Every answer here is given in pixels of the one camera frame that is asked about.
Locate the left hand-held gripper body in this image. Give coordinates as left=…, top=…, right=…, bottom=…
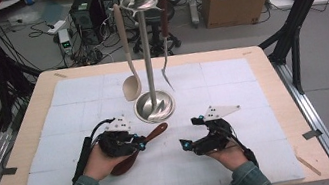
left=93, top=113, right=138, bottom=162

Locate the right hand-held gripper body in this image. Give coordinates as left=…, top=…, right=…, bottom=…
left=186, top=99, right=248, bottom=157

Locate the dark brown wooden spoon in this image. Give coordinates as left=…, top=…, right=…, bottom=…
left=103, top=120, right=176, bottom=178

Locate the beige spoon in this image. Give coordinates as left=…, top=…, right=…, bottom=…
left=107, top=0, right=145, bottom=103

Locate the metal utensil stand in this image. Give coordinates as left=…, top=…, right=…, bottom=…
left=110, top=0, right=188, bottom=128

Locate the person's right hand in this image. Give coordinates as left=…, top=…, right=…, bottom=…
left=206, top=141, right=250, bottom=176

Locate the person's left hand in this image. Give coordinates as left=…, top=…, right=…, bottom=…
left=79, top=139, right=134, bottom=184

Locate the white grid mat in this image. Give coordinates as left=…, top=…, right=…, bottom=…
left=0, top=42, right=307, bottom=185

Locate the grey tape piece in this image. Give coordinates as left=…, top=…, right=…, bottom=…
left=301, top=127, right=324, bottom=141
left=0, top=165, right=19, bottom=179

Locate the white device green display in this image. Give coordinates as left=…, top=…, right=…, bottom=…
left=57, top=27, right=75, bottom=57

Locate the tan tape strip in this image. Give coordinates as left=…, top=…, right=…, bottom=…
left=294, top=150, right=324, bottom=182

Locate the black stool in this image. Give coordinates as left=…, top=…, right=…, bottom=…
left=125, top=0, right=184, bottom=62

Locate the black computer tower green label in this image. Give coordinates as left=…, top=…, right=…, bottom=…
left=67, top=0, right=112, bottom=49

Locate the white power strip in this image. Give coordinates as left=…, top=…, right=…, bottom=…
left=44, top=18, right=69, bottom=37

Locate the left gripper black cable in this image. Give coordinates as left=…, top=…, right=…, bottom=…
left=62, top=116, right=127, bottom=185

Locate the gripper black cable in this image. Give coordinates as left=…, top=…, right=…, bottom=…
left=225, top=120, right=261, bottom=173
left=62, top=116, right=127, bottom=185

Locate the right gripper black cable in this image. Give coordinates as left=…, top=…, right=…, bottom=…
left=225, top=120, right=261, bottom=173

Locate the tangle of floor cables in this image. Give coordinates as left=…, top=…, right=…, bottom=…
left=69, top=42, right=107, bottom=69

